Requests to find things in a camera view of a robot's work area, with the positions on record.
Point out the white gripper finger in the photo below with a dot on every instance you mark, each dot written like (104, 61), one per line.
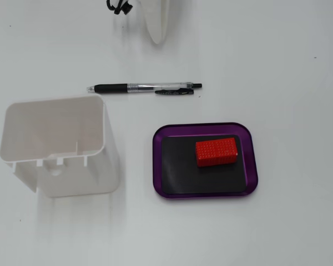
(154, 22)
(166, 11)

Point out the black clear ballpoint pen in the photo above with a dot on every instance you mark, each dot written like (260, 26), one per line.
(113, 88)

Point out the white plastic pen holder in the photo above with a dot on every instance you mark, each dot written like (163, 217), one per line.
(77, 177)

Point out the purple metal tray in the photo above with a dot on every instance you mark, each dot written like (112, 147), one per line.
(158, 166)

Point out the red studded block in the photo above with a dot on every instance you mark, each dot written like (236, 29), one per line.
(216, 152)

